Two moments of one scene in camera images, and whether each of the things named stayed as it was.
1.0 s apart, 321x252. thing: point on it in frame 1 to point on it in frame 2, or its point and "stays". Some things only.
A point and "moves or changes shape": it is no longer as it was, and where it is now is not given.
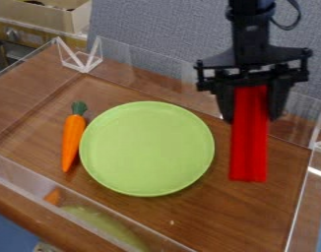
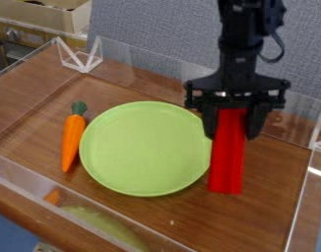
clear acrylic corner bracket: (82, 62) stays
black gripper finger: (278, 92) to (257, 117)
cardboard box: (67, 16) stays
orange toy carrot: (74, 129) stays
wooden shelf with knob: (23, 34) stays
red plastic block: (249, 133) moves or changes shape
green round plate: (146, 149) stays
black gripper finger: (225, 98) to (209, 115)
